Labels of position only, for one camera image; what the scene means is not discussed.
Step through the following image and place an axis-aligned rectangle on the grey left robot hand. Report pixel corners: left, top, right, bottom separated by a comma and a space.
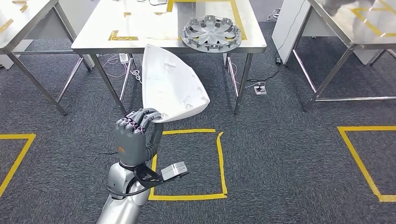
114, 108, 165, 168

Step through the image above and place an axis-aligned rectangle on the steel workbench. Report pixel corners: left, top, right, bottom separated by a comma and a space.
71, 0, 268, 116

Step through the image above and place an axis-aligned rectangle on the silver plastic hubcap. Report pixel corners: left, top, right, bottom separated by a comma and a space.
181, 15, 243, 54

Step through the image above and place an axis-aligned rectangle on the yellow floor tape square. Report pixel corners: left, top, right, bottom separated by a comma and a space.
0, 133, 37, 198
148, 129, 228, 202

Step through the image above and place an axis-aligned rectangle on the white plastic shell part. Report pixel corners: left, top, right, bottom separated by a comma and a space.
141, 43, 211, 123

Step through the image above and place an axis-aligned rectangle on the black round stool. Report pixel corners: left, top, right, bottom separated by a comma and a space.
267, 8, 281, 21

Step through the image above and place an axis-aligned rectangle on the white floor socket with plugs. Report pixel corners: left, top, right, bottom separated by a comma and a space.
254, 81, 268, 96

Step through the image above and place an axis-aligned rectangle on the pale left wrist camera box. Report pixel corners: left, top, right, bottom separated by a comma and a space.
161, 161, 188, 182

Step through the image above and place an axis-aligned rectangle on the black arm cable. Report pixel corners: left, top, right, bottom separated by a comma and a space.
94, 151, 153, 197

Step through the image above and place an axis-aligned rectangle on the thin black adapter cable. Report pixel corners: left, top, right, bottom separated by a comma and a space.
274, 0, 308, 58

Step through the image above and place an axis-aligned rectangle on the steel frame table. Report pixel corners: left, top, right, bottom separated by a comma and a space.
0, 0, 93, 117
291, 0, 396, 112

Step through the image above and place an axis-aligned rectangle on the white panel desk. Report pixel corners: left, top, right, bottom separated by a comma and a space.
23, 0, 96, 69
271, 0, 311, 64

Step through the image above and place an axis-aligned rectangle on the white power cable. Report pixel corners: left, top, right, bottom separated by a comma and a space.
98, 53, 143, 84

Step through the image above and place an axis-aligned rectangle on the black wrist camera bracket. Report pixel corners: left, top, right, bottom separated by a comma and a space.
134, 163, 190, 189

